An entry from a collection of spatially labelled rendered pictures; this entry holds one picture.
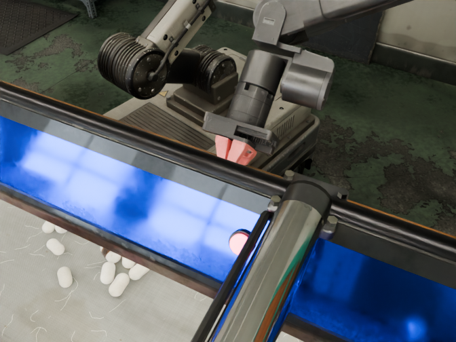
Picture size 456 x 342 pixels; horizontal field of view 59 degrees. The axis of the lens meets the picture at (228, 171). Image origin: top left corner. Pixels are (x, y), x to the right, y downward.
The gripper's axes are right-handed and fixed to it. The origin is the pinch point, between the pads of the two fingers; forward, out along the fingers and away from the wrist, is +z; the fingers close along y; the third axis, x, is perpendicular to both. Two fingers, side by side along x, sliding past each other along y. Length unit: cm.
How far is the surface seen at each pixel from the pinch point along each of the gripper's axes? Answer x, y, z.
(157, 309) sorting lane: -4.0, -1.6, 18.5
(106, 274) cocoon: -5.3, -10.0, 16.9
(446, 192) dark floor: 130, 49, -26
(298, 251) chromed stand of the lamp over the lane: -38.4, 16.7, 0.8
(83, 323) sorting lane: -7.9, -9.3, 23.0
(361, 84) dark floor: 169, 0, -75
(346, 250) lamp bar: -35.0, 18.5, 0.3
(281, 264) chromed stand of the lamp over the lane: -39.2, 16.3, 1.5
